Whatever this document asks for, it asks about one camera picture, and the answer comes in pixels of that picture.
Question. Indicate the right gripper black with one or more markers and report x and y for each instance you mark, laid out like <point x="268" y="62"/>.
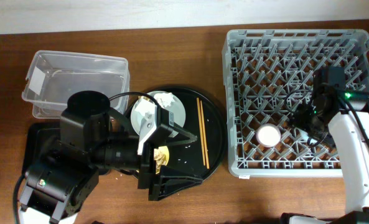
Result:
<point x="300" y="114"/>

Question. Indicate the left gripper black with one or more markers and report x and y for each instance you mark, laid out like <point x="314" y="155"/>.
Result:
<point x="162" y="186"/>

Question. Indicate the pink plastic cup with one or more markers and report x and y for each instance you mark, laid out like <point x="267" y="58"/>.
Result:
<point x="268" y="135"/>

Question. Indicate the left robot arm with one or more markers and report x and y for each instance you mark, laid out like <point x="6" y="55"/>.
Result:
<point x="52" y="195"/>

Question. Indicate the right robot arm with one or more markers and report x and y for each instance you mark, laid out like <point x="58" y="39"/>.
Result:
<point x="339" y="118"/>

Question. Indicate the grey dishwasher rack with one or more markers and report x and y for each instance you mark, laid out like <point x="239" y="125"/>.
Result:
<point x="267" y="74"/>

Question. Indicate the yellow bowl with food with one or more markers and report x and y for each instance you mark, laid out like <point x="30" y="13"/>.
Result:
<point x="161" y="156"/>

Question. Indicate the wooden chopstick right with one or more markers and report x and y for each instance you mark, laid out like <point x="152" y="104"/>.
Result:
<point x="204" y="136"/>

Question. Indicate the round black tray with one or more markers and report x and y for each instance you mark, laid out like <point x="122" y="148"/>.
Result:
<point x="188" y="158"/>

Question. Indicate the white round plate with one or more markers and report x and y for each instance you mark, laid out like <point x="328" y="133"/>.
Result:
<point x="177" y="108"/>

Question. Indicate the crumpled white napkin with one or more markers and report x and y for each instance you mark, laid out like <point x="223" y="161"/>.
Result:
<point x="164" y="99"/>

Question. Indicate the black rectangular tray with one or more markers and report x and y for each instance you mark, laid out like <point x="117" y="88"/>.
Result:
<point x="30" y="146"/>

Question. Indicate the clear plastic bin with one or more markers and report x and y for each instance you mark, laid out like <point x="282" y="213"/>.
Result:
<point x="54" y="76"/>

